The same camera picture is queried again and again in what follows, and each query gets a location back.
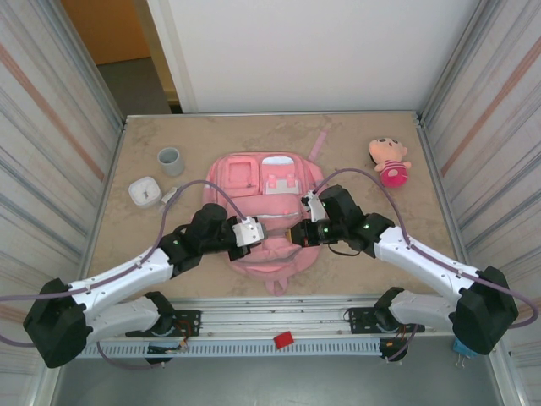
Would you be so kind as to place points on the pink plush doll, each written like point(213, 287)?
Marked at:
point(386, 154)

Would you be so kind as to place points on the aluminium mounting rail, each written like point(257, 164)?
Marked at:
point(274, 315)

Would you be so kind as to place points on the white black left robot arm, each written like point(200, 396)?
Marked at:
point(122, 275)

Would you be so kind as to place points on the pink student backpack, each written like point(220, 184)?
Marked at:
point(241, 169)

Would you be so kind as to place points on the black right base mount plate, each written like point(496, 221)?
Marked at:
point(363, 319)

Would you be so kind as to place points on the blue binder clip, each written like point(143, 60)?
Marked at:
point(461, 359)

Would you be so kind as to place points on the white door frame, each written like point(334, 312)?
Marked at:
point(173, 42)

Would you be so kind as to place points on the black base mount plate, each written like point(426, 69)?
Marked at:
point(188, 317)
point(363, 319)

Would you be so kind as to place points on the tan wooden door edge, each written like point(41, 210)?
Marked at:
point(156, 42)

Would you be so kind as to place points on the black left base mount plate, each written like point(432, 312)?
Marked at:
point(188, 317)

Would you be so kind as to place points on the white square box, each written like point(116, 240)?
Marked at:
point(144, 191)

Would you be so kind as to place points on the grey plastic cup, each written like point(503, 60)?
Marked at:
point(171, 165)

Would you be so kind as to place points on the aluminium frame post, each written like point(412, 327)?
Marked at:
point(96, 63)
point(454, 63)

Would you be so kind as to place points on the small red block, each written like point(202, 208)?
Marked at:
point(284, 340)

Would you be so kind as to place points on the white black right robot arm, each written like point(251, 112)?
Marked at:
point(422, 262)

